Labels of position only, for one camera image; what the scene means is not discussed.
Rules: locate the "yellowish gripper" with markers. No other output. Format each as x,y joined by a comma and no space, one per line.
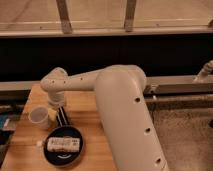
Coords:
52,114

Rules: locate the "black white striped eraser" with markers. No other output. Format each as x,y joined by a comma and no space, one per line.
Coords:
62,118

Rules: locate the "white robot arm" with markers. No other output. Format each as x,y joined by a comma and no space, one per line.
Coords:
123,111

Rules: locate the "black round pan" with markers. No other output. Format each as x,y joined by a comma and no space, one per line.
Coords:
62,159

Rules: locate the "metal window frame rail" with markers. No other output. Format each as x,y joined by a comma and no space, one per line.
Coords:
44,18

